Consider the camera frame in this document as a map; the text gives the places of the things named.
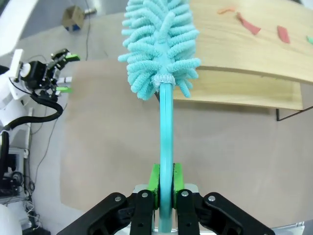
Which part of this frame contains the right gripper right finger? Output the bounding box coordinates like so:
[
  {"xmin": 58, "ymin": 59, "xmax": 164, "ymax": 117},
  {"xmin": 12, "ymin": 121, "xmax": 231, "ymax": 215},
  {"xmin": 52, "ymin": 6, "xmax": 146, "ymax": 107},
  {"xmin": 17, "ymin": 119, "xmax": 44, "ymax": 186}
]
[{"xmin": 172, "ymin": 163, "xmax": 276, "ymax": 235}]

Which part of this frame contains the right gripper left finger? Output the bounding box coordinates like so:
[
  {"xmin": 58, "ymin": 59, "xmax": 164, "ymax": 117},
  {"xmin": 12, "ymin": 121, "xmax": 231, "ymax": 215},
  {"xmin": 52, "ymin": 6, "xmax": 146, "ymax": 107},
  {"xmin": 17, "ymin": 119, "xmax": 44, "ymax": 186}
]
[{"xmin": 56, "ymin": 163, "xmax": 161, "ymax": 235}]

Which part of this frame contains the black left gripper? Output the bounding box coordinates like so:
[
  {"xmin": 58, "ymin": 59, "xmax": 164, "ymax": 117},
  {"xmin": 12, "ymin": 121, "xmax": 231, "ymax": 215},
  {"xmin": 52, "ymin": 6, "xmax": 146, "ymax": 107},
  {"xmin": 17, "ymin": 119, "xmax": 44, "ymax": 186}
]
[{"xmin": 23, "ymin": 48, "xmax": 81, "ymax": 99}]

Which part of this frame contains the teal microfibre duster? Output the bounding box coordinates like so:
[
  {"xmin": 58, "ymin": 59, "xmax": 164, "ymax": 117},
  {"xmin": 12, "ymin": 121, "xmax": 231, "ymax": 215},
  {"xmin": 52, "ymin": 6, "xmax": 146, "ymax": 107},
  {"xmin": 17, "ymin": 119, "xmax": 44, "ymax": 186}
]
[{"xmin": 118, "ymin": 0, "xmax": 201, "ymax": 234}]

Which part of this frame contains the cardboard box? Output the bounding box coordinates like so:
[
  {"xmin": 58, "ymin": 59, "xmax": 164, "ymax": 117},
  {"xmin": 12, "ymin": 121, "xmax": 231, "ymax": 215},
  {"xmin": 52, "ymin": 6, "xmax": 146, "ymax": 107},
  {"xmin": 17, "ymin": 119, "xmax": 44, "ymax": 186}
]
[{"xmin": 61, "ymin": 6, "xmax": 84, "ymax": 33}]

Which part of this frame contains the long red paper scrap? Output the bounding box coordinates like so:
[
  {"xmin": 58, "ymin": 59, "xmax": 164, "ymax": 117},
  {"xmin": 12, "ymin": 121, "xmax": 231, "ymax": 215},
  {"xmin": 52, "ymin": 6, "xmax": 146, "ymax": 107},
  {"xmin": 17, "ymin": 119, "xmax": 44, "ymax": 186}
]
[{"xmin": 236, "ymin": 12, "xmax": 262, "ymax": 36}]

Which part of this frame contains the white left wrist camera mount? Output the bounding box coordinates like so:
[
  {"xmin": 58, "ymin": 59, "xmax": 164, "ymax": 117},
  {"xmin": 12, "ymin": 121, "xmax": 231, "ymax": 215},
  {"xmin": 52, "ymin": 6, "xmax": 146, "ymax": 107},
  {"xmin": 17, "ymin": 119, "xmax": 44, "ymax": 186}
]
[{"xmin": 9, "ymin": 48, "xmax": 31, "ymax": 83}]

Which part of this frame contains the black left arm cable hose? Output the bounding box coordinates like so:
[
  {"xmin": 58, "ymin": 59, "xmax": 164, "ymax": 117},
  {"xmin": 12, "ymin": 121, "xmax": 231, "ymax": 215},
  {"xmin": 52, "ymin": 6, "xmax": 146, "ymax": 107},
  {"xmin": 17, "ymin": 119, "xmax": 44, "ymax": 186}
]
[{"xmin": 3, "ymin": 94, "xmax": 65, "ymax": 133}]

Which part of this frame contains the two-tier wooden shelf black frame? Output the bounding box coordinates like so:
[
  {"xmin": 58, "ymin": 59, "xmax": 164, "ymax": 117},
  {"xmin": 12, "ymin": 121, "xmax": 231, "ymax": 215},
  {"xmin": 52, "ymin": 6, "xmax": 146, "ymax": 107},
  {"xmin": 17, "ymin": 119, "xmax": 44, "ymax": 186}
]
[{"xmin": 171, "ymin": 0, "xmax": 313, "ymax": 122}]

